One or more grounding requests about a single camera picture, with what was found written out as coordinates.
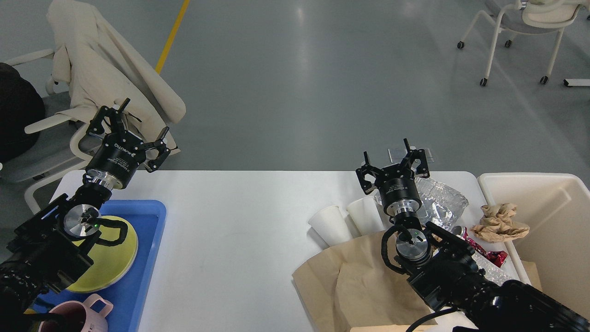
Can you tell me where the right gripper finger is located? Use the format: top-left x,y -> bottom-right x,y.
400,138 -> 430,179
355,151 -> 384,194

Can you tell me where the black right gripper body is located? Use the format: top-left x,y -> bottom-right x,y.
376,165 -> 422,217

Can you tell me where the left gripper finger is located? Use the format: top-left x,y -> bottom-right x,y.
142,127 -> 171,173
86,97 -> 130,138

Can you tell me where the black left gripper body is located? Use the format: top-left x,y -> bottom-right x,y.
86,131 -> 146,189

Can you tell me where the yellow plastic plate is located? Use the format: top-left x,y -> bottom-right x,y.
66,216 -> 139,293

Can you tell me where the pink mug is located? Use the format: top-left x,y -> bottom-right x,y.
38,294 -> 114,332

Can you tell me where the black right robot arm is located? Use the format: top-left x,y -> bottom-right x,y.
355,140 -> 589,332

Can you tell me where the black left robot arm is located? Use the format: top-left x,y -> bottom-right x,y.
0,98 -> 171,332

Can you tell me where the crumpled foil bag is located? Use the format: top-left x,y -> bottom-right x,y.
369,177 -> 469,230
472,252 -> 512,286

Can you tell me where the right white paper cup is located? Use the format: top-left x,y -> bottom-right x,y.
346,196 -> 385,236

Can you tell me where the white paper cup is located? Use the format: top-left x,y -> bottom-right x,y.
308,205 -> 353,247
346,196 -> 385,236

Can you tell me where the blue plastic tray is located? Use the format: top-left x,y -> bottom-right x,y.
33,200 -> 166,332

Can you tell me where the left white paper cup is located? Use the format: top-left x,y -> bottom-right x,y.
308,205 -> 353,247

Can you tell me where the beige coat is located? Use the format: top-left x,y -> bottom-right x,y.
47,0 -> 186,141

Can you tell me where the crumpled brown paper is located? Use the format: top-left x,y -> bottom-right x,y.
470,202 -> 531,243

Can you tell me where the person in dark clothes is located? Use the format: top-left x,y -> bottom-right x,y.
0,63 -> 46,163

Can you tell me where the brown paper bag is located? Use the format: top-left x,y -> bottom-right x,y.
292,232 -> 430,332

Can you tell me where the red snack wrapper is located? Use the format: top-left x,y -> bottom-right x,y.
460,226 -> 508,267

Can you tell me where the white waste bin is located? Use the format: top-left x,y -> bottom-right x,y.
478,172 -> 590,319

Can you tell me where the white chair background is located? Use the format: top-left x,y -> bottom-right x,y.
457,0 -> 589,87

